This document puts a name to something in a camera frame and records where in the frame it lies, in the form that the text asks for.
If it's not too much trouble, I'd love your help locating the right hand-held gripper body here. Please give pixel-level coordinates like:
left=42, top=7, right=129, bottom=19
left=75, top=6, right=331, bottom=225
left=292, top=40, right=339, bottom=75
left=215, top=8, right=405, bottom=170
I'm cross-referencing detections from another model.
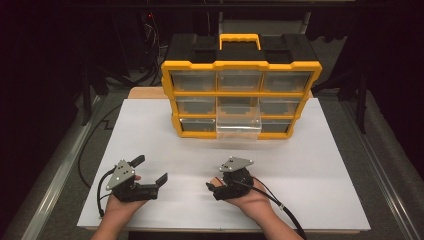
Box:
left=213, top=156, right=255, bottom=201

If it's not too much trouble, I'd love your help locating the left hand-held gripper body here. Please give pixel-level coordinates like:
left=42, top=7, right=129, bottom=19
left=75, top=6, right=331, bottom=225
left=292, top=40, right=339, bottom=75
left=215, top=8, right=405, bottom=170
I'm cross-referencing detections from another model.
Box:
left=105, top=159, right=160, bottom=203

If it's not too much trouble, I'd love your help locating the clear plastic drawer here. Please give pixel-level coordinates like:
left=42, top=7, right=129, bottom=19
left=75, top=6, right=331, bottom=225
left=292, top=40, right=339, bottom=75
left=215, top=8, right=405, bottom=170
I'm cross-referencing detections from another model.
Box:
left=215, top=96, right=263, bottom=142

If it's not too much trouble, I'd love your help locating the yellow black drawer organizer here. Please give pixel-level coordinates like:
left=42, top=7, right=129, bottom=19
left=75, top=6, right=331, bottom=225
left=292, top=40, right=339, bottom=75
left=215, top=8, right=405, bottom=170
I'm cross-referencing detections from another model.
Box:
left=161, top=33, right=323, bottom=140

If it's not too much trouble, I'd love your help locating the person's right hand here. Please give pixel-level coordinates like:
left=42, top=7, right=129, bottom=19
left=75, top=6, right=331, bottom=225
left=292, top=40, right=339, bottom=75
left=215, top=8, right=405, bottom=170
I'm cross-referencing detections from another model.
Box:
left=229, top=178, right=278, bottom=221

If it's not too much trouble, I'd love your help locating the person's left hand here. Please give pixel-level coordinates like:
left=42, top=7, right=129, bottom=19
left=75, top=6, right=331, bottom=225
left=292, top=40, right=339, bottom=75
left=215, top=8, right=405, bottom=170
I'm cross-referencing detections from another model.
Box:
left=104, top=196, right=148, bottom=224

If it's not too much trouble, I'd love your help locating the grid of clear organizer bins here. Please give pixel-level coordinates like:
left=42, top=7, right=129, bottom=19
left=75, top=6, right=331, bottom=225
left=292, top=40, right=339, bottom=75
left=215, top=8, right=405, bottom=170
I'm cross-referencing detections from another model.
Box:
left=170, top=69, right=314, bottom=133

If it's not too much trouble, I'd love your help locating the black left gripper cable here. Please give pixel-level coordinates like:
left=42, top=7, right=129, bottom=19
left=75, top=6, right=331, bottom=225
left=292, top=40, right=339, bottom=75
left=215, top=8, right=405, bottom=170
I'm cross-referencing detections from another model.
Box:
left=96, top=168, right=116, bottom=219

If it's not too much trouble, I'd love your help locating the black floor cable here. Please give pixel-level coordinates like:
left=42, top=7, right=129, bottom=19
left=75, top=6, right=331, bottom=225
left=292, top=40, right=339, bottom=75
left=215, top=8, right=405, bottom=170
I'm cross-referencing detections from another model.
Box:
left=77, top=103, right=124, bottom=188

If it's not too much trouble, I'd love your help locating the aluminium floor rail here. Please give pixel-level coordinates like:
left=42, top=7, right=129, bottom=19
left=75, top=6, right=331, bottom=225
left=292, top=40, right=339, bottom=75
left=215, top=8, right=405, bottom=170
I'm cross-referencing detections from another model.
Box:
left=19, top=94, right=104, bottom=240
left=339, top=99, right=418, bottom=240

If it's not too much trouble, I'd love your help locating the bundle of background cables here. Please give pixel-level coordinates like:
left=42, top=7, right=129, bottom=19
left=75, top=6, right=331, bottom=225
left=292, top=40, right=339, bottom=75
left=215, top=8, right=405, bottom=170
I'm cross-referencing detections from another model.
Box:
left=141, top=13, right=168, bottom=84

